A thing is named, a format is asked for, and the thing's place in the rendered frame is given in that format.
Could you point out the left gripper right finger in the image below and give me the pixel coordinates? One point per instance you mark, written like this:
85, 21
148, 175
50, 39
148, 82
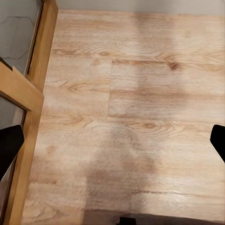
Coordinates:
217, 139

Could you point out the door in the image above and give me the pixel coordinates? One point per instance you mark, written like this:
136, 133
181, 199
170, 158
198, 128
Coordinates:
26, 36

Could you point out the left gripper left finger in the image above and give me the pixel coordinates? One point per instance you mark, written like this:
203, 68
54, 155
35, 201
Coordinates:
11, 140

